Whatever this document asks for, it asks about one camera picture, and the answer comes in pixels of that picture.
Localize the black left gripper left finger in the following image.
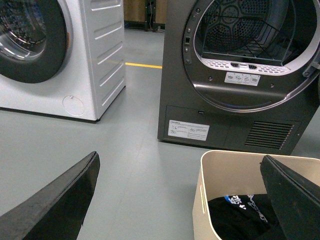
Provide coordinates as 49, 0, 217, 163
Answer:
0, 151, 100, 240

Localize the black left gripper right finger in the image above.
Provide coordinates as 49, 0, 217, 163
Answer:
260, 155, 320, 240

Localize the beige plastic laundry hamper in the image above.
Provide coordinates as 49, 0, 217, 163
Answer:
192, 150, 320, 240

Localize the black printed t-shirt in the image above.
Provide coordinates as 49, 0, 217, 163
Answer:
208, 194, 286, 240

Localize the dark grey tumble dryer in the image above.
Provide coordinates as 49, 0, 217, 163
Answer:
157, 0, 320, 155

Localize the white washing machine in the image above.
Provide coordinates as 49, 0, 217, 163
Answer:
0, 0, 126, 122

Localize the wooden cabinet in background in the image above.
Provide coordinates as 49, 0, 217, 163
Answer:
123, 0, 168, 32

